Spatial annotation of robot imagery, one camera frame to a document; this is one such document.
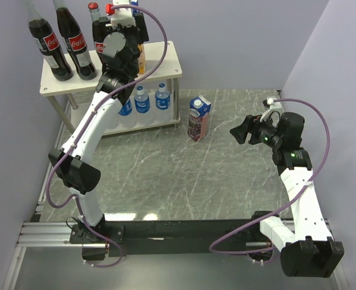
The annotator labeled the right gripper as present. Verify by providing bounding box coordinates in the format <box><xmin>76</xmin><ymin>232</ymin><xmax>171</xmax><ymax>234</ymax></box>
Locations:
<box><xmin>229</xmin><ymin>112</ymin><xmax>283</xmax><ymax>149</ymax></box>

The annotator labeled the orange juice carton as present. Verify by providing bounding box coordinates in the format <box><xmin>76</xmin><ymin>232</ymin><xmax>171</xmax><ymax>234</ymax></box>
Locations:
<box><xmin>129</xmin><ymin>0</ymin><xmax>147</xmax><ymax>75</ymax></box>

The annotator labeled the cola bottle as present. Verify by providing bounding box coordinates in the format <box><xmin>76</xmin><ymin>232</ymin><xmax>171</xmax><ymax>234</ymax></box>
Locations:
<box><xmin>52</xmin><ymin>0</ymin><xmax>97</xmax><ymax>80</ymax></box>
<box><xmin>88</xmin><ymin>2</ymin><xmax>105</xmax><ymax>63</ymax></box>
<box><xmin>19</xmin><ymin>1</ymin><xmax>73</xmax><ymax>81</ymax></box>

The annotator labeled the grape juice carton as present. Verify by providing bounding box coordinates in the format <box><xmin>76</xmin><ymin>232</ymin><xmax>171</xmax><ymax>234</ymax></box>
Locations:
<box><xmin>188</xmin><ymin>95</ymin><xmax>212</xmax><ymax>142</ymax></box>

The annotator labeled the water bottle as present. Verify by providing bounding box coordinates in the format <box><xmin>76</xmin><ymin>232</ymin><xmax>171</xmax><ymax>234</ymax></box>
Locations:
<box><xmin>118</xmin><ymin>98</ymin><xmax>136</xmax><ymax>129</ymax></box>
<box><xmin>154</xmin><ymin>83</ymin><xmax>172</xmax><ymax>123</ymax></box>
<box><xmin>106</xmin><ymin>118</ymin><xmax>120</xmax><ymax>131</ymax></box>
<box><xmin>134</xmin><ymin>86</ymin><xmax>153</xmax><ymax>126</ymax></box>

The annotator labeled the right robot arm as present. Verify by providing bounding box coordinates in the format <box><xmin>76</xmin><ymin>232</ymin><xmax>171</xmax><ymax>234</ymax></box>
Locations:
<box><xmin>230</xmin><ymin>112</ymin><xmax>345</xmax><ymax>278</ymax></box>

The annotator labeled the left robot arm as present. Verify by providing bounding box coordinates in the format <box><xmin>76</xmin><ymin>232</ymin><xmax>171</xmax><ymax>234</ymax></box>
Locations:
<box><xmin>45</xmin><ymin>5</ymin><xmax>149</xmax><ymax>243</ymax></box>

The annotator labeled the white two-tier shelf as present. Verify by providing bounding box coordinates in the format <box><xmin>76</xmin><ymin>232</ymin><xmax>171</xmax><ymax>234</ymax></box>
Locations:
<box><xmin>40</xmin><ymin>40</ymin><xmax>182</xmax><ymax>136</ymax></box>

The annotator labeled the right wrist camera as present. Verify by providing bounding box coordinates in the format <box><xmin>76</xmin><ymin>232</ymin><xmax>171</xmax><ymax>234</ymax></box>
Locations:
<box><xmin>260</xmin><ymin>97</ymin><xmax>282</xmax><ymax>122</ymax></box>

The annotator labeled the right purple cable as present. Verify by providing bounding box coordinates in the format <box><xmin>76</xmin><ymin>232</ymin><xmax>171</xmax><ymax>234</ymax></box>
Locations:
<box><xmin>209</xmin><ymin>98</ymin><xmax>330</xmax><ymax>263</ymax></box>

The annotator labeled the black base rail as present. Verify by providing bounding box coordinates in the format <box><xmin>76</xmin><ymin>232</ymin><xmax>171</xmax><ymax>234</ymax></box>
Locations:
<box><xmin>69</xmin><ymin>219</ymin><xmax>248</xmax><ymax>260</ymax></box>

